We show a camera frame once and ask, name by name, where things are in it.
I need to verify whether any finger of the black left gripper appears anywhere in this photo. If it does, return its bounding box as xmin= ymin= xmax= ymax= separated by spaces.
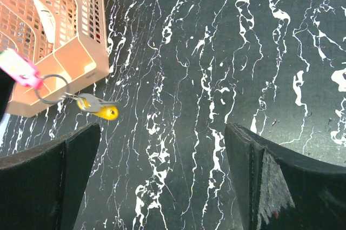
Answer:
xmin=0 ymin=70 xmax=16 ymax=121

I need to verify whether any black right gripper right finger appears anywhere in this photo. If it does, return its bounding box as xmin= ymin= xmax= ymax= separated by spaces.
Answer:
xmin=224 ymin=123 xmax=345 ymax=229

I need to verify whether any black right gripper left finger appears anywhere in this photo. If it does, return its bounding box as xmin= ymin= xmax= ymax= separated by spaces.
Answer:
xmin=1 ymin=123 xmax=101 ymax=229

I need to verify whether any keyring with pink strap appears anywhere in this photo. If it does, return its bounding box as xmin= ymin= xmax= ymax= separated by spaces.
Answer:
xmin=1 ymin=49 xmax=70 ymax=105

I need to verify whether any yellow key tag with key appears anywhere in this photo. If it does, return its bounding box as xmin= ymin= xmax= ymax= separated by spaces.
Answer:
xmin=64 ymin=93 xmax=119 ymax=120

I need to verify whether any white card packet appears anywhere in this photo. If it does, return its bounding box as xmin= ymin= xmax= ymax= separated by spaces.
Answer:
xmin=33 ymin=0 xmax=56 ymax=44

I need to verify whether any orange plastic desk organizer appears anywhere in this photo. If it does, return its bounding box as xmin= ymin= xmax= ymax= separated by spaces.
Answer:
xmin=1 ymin=0 xmax=109 ymax=117

